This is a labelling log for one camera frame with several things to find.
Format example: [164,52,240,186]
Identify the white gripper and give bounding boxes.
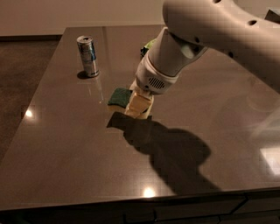
[124,53,179,119]

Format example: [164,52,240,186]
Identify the green and yellow sponge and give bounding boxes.
[108,87,132,113]

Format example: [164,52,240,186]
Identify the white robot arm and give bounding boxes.
[125,0,280,118]

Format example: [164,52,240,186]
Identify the green rice chip bag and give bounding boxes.
[140,38,156,57]

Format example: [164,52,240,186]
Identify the silver blue drink can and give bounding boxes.
[76,36,99,77]

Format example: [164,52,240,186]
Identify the dark cabinet drawer fronts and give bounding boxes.
[0,189,280,224]

